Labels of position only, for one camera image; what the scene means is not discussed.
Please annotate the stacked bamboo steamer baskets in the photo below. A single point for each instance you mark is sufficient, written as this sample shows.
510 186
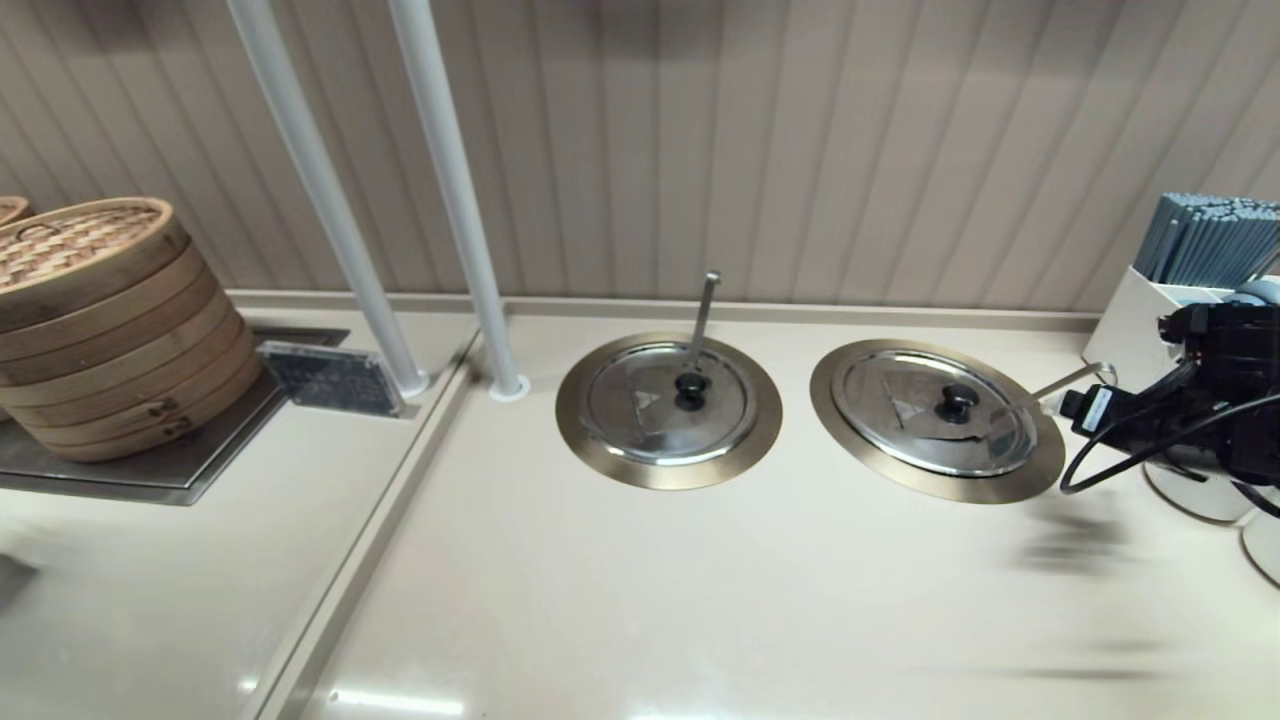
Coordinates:
120 330

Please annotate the white ceramic jar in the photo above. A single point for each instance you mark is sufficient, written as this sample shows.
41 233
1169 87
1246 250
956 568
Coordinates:
1265 550
1190 497

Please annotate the grey chopsticks bundle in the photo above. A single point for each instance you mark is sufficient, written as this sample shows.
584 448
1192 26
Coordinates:
1215 240

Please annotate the bamboo steamer basket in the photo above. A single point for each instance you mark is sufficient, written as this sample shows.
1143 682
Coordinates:
10 209

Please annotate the white utensil caddy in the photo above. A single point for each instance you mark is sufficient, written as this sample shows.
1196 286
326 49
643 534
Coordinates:
1130 320

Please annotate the grey plastic spoons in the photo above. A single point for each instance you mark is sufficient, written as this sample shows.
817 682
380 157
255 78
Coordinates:
1262 292

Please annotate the steel steamer tray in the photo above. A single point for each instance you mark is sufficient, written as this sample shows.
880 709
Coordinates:
150 482

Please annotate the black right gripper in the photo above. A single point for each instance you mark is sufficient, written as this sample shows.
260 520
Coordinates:
1235 350

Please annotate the white metal pole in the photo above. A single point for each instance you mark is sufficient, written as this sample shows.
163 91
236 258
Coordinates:
452 180
315 180

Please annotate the steel hinged lid black knob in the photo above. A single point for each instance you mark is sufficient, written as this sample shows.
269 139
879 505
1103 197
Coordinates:
900 430
640 430

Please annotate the steel ladle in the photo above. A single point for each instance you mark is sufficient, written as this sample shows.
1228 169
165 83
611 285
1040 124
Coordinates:
1060 385

